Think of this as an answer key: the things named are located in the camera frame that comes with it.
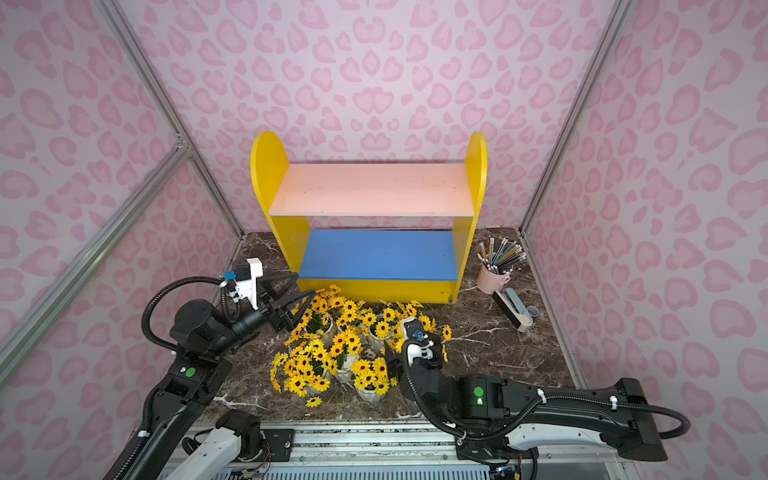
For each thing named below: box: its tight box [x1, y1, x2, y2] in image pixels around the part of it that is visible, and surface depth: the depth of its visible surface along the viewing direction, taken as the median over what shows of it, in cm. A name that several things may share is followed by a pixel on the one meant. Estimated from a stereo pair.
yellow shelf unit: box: [251, 132, 489, 305], surface depth 92 cm
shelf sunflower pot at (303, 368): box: [270, 338, 339, 408], surface depth 74 cm
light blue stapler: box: [492, 288, 533, 332], surface depth 96 cm
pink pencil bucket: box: [477, 263, 511, 294], surface depth 97 cm
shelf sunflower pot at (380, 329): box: [363, 308, 396, 355], surface depth 82 cm
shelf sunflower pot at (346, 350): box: [329, 330, 364, 381], surface depth 78 cm
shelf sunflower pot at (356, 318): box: [336, 299, 377, 337], surface depth 83 cm
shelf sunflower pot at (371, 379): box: [352, 357, 390, 403], surface depth 73 cm
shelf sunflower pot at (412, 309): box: [395, 300, 437, 333], surface depth 82 cm
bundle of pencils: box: [477, 238, 527, 275], surface depth 98 cm
